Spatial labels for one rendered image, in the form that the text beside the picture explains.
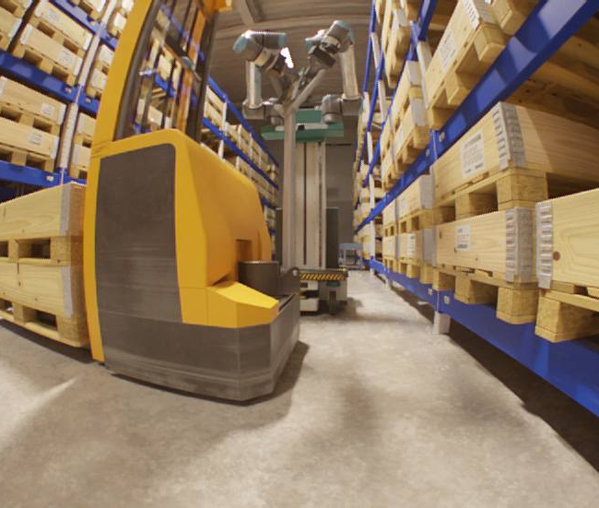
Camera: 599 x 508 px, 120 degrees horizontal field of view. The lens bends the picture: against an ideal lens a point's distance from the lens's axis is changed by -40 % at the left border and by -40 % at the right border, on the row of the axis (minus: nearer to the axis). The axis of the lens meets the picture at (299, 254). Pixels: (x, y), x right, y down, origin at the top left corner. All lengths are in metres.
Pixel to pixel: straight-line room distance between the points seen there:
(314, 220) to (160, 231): 1.63
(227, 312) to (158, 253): 0.29
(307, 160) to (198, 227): 1.73
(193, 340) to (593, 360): 1.07
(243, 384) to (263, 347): 0.13
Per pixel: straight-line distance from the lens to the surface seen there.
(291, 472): 0.70
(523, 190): 0.94
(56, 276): 1.36
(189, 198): 0.87
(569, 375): 0.83
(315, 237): 2.29
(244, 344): 0.85
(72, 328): 1.33
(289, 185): 1.26
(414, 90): 2.13
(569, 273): 0.73
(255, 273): 1.11
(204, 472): 0.71
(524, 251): 0.91
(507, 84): 1.11
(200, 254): 0.84
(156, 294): 0.94
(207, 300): 0.84
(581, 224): 0.71
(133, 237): 0.99
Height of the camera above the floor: 0.50
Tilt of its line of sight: 1 degrees down
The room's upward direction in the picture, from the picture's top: straight up
